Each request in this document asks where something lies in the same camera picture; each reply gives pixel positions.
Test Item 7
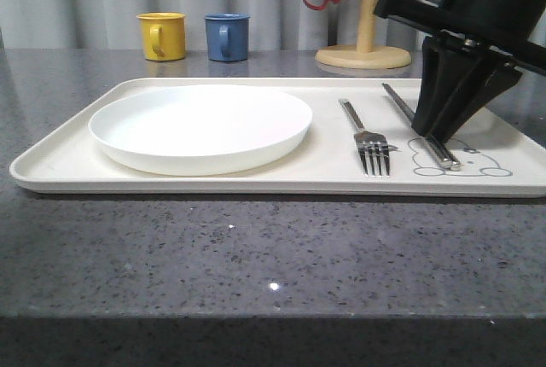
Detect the black second-arm gripper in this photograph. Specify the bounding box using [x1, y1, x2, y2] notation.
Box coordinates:
[374, 0, 545, 143]

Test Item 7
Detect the steel chopstick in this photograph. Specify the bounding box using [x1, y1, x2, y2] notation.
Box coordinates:
[381, 82, 453, 171]
[386, 84, 463, 172]

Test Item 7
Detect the steel fork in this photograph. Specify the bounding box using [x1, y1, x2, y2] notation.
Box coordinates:
[339, 99, 391, 177]

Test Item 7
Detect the white round plate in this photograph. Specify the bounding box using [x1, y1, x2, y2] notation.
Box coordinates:
[88, 84, 312, 176]

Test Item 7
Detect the wooden mug tree stand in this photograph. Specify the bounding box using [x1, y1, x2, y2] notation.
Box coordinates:
[315, 0, 411, 70]

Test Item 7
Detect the cream rabbit serving tray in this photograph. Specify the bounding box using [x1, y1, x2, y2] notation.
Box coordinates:
[9, 78, 545, 197]

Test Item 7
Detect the blue enamel mug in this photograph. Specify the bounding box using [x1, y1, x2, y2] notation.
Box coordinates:
[205, 13, 250, 62]

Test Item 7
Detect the yellow enamel mug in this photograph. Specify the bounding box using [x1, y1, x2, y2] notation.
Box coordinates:
[137, 12, 186, 61]

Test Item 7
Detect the grey curtain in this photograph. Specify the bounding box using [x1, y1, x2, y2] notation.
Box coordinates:
[1, 0, 360, 51]

